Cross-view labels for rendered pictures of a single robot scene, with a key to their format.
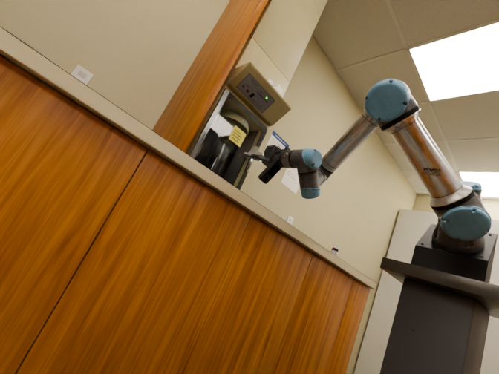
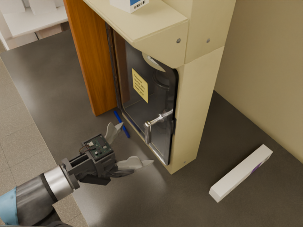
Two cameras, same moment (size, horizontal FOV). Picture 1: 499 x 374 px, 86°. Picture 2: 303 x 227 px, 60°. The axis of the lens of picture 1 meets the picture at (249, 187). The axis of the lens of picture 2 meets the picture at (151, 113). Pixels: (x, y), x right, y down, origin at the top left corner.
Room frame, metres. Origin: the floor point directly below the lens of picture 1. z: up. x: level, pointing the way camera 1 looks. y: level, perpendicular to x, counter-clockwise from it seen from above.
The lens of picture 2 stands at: (1.23, -0.37, 1.75)
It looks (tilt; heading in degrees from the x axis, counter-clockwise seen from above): 50 degrees down; 92
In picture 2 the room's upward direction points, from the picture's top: straight up
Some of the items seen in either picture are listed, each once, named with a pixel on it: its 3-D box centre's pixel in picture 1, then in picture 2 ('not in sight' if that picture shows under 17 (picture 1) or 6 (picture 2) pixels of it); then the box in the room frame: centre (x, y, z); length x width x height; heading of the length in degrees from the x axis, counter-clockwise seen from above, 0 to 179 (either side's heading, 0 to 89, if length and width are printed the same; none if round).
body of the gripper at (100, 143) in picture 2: (276, 157); (90, 162); (1.07, -0.05, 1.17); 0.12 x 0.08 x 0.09; 37
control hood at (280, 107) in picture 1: (261, 96); (116, 15); (1.14, 0.13, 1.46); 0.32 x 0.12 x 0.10; 127
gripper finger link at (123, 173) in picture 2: not in sight; (117, 167); (1.13, -0.05, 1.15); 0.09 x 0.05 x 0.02; 1
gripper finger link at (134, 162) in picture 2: not in sight; (135, 161); (1.18, -0.05, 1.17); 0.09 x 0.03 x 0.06; 1
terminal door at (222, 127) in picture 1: (232, 144); (140, 96); (1.18, 0.16, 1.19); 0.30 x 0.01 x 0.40; 127
